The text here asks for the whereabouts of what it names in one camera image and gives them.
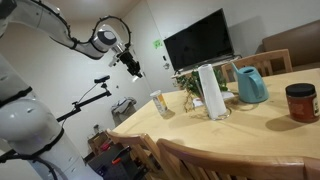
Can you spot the black equipment case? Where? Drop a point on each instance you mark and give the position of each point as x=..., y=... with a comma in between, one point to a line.
x=116, y=165

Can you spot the wooden crate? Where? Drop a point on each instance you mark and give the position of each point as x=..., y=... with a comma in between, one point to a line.
x=98, y=141

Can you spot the brown jar black lid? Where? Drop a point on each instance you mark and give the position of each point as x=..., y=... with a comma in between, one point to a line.
x=302, y=105

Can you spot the small wall fixture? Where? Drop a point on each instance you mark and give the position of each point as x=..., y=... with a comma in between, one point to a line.
x=166, y=65

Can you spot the green leafy potted plant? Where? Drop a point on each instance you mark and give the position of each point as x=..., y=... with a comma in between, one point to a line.
x=188, y=83

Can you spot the white plastic lid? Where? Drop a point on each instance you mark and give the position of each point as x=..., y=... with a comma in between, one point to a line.
x=137, y=78

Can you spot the brown armchair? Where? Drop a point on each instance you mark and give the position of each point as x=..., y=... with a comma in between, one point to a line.
x=293, y=45

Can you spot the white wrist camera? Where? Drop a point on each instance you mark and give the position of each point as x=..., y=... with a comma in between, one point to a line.
x=115, y=56

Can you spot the white paper towel roll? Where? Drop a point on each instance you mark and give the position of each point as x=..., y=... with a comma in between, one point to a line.
x=211, y=90

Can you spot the black flat screen television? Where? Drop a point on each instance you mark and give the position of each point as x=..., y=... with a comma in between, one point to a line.
x=200, y=40

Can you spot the black articulated camera stand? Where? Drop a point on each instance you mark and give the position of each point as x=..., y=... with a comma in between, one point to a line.
x=83, y=104

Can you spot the grey cloth pile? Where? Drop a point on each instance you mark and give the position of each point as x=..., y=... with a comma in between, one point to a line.
x=124, y=106

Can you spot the black external camera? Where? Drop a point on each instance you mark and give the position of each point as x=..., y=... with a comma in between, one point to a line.
x=102, y=79

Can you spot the metal paper towel holder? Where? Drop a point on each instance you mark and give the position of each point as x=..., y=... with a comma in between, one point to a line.
x=228, y=114

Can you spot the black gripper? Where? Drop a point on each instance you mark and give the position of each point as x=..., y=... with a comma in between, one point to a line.
x=128, y=58

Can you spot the green sticky note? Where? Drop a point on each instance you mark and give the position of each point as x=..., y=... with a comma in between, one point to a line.
x=157, y=44

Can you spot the teal watering can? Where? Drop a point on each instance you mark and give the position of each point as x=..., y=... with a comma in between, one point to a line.
x=251, y=85

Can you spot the light wooden slatted chair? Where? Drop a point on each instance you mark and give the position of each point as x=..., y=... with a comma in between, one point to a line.
x=260, y=63
x=140, y=146
x=233, y=163

